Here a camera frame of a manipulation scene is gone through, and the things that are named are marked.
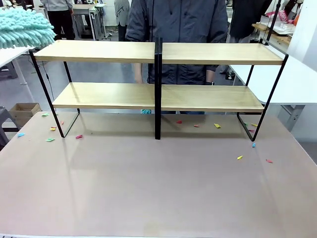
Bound teal chenille duster with handle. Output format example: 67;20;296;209
0;8;56;49

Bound person right forearm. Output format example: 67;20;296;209
134;63;144;84

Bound person dark blue jacket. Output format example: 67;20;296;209
125;0;229;115

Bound bystander in grey printed top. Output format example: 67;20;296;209
113;0;131;42

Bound grey background desk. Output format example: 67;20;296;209
71;2;107;41

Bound large white table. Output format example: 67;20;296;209
228;55;317;142

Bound cardboard box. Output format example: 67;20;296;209
9;103;42;127

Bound bystander in dark clothes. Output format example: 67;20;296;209
229;0;273;44

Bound bystander grey jacket black trousers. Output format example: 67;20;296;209
39;0;75;41

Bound wooden workbench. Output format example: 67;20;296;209
252;22;296;47

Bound black stand pole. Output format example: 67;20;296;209
262;0;282;46

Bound grey stool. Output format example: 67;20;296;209
0;106;20;151

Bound white table with thin legs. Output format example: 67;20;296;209
0;46;36;100

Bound pink printed bag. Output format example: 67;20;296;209
277;8;289;23

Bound right wood black-frame shelf unit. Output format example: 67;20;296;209
158;37;289;142

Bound wood black-frame shelf unit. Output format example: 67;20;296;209
158;37;289;142
29;37;159;140

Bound left wood black-frame shelf unit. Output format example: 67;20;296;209
29;37;159;140

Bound black hanging cable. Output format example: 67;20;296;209
44;61;56;100

